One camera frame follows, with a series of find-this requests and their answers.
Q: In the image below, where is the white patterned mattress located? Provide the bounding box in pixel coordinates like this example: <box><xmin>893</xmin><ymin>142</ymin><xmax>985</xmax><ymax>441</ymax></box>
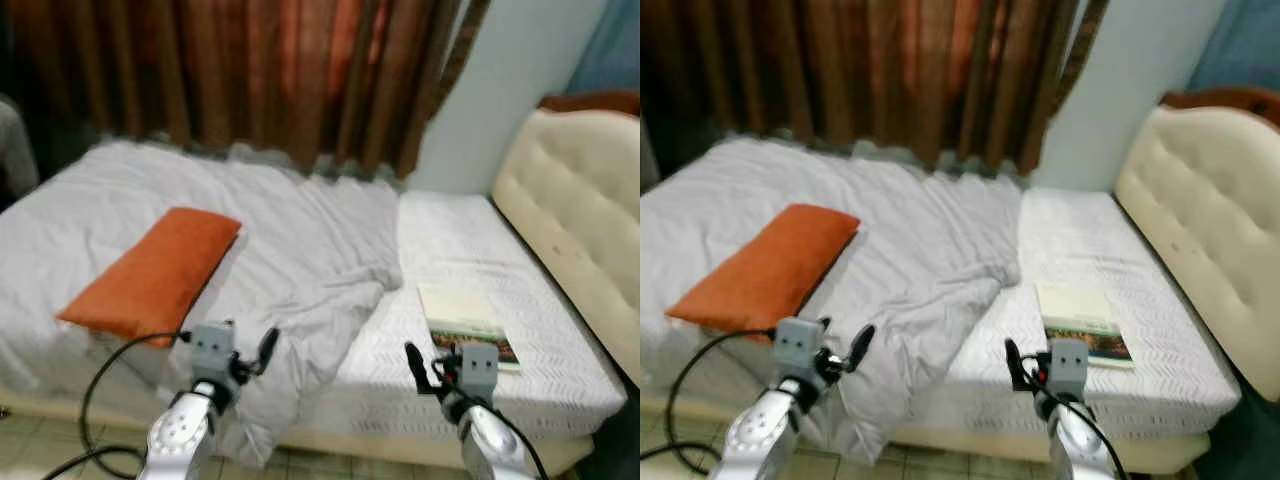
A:
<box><xmin>900</xmin><ymin>187</ymin><xmax>1244</xmax><ymax>441</ymax></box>
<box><xmin>290</xmin><ymin>190</ymin><xmax>628</xmax><ymax>441</ymax></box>

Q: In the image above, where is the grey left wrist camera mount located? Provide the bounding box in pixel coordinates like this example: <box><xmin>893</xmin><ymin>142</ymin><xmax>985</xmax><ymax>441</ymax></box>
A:
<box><xmin>188</xmin><ymin>322</ymin><xmax>237</xmax><ymax>383</ymax></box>
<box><xmin>772</xmin><ymin>317</ymin><xmax>827</xmax><ymax>386</ymax></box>

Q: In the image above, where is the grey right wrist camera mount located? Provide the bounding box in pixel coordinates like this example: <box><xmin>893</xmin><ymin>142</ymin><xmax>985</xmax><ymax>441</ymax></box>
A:
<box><xmin>1047</xmin><ymin>338</ymin><xmax>1091</xmax><ymax>397</ymax></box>
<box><xmin>458</xmin><ymin>343</ymin><xmax>500</xmax><ymax>401</ymax></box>

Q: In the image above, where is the brown curtain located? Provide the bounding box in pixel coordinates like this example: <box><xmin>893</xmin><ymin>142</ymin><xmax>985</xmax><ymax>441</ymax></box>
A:
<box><xmin>640</xmin><ymin>0</ymin><xmax>1111</xmax><ymax>179</ymax></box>
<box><xmin>0</xmin><ymin>0</ymin><xmax>493</xmax><ymax>183</ymax></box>

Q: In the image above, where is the cream tufted headboard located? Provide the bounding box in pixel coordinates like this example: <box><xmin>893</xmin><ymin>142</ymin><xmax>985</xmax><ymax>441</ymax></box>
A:
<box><xmin>490</xmin><ymin>90</ymin><xmax>641</xmax><ymax>386</ymax></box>
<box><xmin>1113</xmin><ymin>86</ymin><xmax>1280</xmax><ymax>401</ymax></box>

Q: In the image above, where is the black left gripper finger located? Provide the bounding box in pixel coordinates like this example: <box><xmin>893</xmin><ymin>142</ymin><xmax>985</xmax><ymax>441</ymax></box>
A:
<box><xmin>256</xmin><ymin>326</ymin><xmax>282</xmax><ymax>377</ymax></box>
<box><xmin>846</xmin><ymin>324</ymin><xmax>877</xmax><ymax>374</ymax></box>

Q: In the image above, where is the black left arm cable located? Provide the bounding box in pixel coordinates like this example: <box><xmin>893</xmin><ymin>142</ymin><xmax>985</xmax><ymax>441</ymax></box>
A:
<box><xmin>40</xmin><ymin>330</ymin><xmax>193</xmax><ymax>480</ymax></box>
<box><xmin>640</xmin><ymin>328</ymin><xmax>779</xmax><ymax>480</ymax></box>

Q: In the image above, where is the grey blanket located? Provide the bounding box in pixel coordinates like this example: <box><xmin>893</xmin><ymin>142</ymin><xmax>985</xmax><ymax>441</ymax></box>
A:
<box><xmin>640</xmin><ymin>135</ymin><xmax>1023</xmax><ymax>466</ymax></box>
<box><xmin>0</xmin><ymin>138</ymin><xmax>406</xmax><ymax>469</ymax></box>

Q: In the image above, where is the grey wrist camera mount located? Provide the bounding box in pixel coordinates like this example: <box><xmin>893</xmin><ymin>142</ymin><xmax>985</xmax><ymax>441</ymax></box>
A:
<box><xmin>188</xmin><ymin>322</ymin><xmax>237</xmax><ymax>383</ymax></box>
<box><xmin>458</xmin><ymin>343</ymin><xmax>500</xmax><ymax>401</ymax></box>
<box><xmin>772</xmin><ymin>317</ymin><xmax>827</xmax><ymax>386</ymax></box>
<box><xmin>1047</xmin><ymin>338</ymin><xmax>1091</xmax><ymax>397</ymax></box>

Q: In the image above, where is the orange pillow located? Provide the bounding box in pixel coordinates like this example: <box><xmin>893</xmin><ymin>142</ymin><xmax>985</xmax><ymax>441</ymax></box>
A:
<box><xmin>665</xmin><ymin>203</ymin><xmax>862</xmax><ymax>346</ymax></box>
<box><xmin>56</xmin><ymin>206</ymin><xmax>244</xmax><ymax>349</ymax></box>

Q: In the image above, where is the white green book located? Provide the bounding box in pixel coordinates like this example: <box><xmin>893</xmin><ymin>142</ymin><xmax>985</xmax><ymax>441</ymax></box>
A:
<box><xmin>1034</xmin><ymin>282</ymin><xmax>1135</xmax><ymax>369</ymax></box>
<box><xmin>416</xmin><ymin>283</ymin><xmax>522</xmax><ymax>374</ymax></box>

